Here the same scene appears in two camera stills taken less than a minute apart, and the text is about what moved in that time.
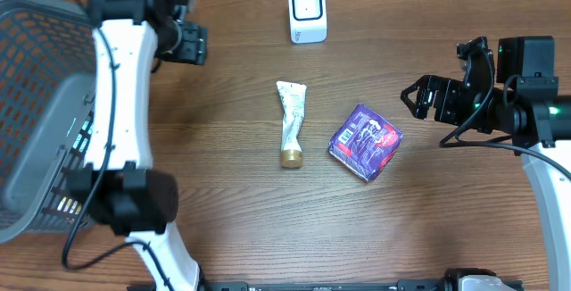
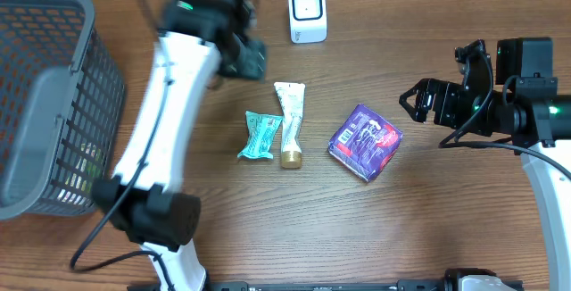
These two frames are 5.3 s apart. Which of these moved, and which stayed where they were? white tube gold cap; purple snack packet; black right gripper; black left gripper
Moved: black left gripper
Stayed: purple snack packet; black right gripper; white tube gold cap
